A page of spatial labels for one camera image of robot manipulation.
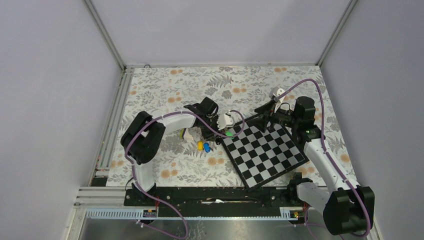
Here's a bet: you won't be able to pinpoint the green purple white toy bricks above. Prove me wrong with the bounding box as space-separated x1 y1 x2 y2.
180 128 194 141

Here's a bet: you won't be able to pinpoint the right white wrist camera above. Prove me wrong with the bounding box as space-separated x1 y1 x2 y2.
268 86 285 103

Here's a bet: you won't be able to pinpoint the white slotted cable duct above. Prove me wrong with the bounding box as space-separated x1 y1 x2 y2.
86 208 298 221

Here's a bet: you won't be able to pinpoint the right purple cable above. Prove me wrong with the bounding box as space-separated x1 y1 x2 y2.
276 78 372 240

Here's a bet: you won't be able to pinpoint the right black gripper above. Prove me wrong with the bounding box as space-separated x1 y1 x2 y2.
247 99 300 134

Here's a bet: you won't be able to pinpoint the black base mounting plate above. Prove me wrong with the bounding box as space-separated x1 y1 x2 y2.
123 185 307 219

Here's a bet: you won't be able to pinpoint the metal keyring disc with rings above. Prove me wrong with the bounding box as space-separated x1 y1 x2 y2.
202 128 230 145

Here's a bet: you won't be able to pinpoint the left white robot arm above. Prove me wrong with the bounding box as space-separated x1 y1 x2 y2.
120 97 235 206

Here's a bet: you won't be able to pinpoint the black white chessboard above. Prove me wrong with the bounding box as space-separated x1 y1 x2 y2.
220 123 309 192

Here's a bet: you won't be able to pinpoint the floral patterned table mat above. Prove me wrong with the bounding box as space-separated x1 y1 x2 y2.
106 65 355 187

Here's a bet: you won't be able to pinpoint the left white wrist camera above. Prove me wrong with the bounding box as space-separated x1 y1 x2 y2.
217 112 235 131

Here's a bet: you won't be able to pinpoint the yellow key tag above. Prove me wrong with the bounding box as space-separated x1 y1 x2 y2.
197 140 204 152

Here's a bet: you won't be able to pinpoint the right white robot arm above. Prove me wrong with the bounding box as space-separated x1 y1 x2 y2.
252 96 375 238

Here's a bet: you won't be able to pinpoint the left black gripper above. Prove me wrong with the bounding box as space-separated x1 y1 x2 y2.
200 115 225 142

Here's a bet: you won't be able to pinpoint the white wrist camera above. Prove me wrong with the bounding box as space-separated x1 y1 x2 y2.
217 112 235 131
268 86 285 103

